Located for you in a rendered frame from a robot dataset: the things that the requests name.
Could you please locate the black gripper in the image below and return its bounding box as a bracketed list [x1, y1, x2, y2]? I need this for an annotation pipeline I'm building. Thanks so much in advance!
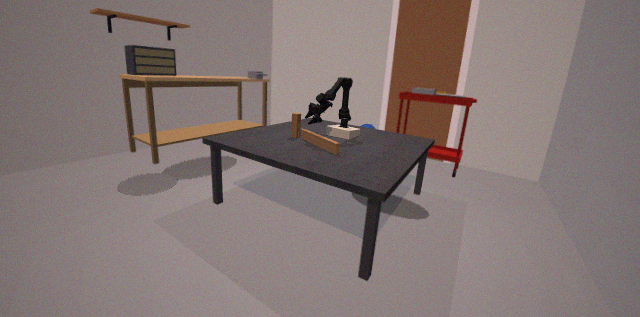
[305, 105, 325, 125]

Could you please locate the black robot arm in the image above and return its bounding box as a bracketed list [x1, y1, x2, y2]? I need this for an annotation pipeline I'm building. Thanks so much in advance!
[309, 77, 353, 128]

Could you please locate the brown wooden post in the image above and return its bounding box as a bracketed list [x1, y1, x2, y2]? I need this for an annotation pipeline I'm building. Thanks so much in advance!
[291, 113, 301, 138]

